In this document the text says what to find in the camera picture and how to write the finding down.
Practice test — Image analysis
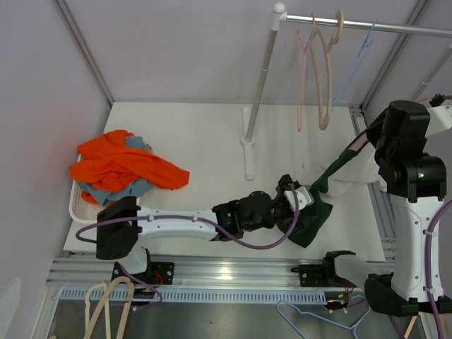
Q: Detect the green and pink shirt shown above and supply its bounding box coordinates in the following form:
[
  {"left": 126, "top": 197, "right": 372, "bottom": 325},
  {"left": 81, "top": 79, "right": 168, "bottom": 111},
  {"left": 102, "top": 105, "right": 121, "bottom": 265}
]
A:
[{"left": 287, "top": 109, "right": 388, "bottom": 249}]

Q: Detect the blue grey t shirt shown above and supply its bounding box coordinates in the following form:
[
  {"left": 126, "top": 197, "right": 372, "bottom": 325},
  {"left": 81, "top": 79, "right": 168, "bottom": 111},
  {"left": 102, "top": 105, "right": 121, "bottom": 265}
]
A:
[{"left": 77, "top": 136, "right": 153, "bottom": 206}]

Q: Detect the pink wire hanger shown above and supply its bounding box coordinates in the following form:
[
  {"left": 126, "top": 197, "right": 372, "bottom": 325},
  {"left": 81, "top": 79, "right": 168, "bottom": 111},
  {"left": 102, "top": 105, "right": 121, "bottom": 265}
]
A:
[{"left": 296, "top": 14, "right": 316, "bottom": 132}]

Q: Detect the wooden hanger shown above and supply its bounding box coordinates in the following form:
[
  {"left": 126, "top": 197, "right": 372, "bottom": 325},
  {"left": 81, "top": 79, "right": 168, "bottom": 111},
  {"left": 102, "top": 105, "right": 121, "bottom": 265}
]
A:
[
  {"left": 309, "top": 11, "right": 345, "bottom": 131},
  {"left": 404, "top": 316, "right": 417, "bottom": 339}
]

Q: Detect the blue wire hanger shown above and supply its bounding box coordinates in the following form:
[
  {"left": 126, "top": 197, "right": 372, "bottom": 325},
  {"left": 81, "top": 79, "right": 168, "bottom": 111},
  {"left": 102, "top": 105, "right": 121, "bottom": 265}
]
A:
[
  {"left": 276, "top": 295, "right": 371, "bottom": 339},
  {"left": 332, "top": 21, "right": 377, "bottom": 109}
]

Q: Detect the orange t shirt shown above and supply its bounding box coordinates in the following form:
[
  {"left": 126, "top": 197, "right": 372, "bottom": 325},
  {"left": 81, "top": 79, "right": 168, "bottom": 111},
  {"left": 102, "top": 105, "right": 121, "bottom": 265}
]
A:
[
  {"left": 69, "top": 130, "right": 190, "bottom": 190},
  {"left": 81, "top": 191, "right": 114, "bottom": 207}
]

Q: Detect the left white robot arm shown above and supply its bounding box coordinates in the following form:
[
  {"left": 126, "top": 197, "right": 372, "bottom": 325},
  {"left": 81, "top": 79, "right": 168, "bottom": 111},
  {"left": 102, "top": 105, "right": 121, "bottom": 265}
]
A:
[{"left": 95, "top": 174, "right": 313, "bottom": 283}]

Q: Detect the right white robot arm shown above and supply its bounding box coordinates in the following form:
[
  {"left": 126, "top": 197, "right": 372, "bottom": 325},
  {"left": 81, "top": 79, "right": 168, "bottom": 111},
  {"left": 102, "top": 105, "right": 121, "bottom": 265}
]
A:
[{"left": 321, "top": 100, "right": 451, "bottom": 317}]

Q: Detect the metal clothes rack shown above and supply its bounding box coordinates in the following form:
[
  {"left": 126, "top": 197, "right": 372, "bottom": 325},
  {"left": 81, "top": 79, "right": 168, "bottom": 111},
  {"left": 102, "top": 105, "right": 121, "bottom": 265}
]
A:
[{"left": 241, "top": 1, "right": 451, "bottom": 180}]

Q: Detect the white plastic laundry basket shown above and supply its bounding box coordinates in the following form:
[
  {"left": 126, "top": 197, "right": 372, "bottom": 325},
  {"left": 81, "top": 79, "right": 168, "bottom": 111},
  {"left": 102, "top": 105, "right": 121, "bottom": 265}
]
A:
[{"left": 69, "top": 153, "right": 141, "bottom": 224}]

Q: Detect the wooden hangers bottom left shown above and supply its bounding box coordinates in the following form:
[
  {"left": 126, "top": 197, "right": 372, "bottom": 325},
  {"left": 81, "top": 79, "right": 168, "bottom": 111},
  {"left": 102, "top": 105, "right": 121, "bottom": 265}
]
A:
[{"left": 83, "top": 276, "right": 134, "bottom": 339}]

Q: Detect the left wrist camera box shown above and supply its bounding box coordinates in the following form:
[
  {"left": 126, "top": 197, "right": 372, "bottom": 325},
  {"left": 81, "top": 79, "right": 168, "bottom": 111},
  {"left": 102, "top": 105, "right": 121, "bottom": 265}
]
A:
[{"left": 284, "top": 186, "right": 314, "bottom": 212}]

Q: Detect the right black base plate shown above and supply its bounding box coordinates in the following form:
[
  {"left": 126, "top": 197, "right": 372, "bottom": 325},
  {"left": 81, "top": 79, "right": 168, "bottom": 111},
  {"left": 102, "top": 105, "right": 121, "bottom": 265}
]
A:
[{"left": 290, "top": 263, "right": 347, "bottom": 288}]

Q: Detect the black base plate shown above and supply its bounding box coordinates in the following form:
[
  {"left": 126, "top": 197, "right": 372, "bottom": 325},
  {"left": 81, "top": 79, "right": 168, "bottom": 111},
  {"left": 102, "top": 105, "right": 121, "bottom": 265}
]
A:
[
  {"left": 290, "top": 263, "right": 347, "bottom": 288},
  {"left": 133, "top": 261, "right": 175, "bottom": 285}
]

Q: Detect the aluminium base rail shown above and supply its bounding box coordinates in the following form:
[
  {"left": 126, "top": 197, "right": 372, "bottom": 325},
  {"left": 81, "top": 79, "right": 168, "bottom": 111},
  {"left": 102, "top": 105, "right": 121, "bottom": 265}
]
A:
[{"left": 45, "top": 105, "right": 428, "bottom": 304}]

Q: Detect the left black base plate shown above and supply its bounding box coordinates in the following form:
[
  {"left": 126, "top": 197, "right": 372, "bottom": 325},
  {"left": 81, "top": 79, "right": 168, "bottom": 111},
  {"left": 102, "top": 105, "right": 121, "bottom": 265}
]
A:
[{"left": 133, "top": 261, "right": 175, "bottom": 285}]

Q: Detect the blue wire hanger on floor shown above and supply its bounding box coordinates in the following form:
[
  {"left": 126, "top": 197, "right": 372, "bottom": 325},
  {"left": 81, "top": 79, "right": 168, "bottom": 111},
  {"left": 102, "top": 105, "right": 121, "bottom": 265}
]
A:
[{"left": 276, "top": 295, "right": 371, "bottom": 339}]

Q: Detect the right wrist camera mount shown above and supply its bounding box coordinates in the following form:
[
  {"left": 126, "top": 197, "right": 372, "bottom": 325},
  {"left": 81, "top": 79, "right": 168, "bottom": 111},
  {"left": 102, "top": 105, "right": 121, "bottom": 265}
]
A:
[{"left": 426, "top": 94, "right": 451, "bottom": 136}]

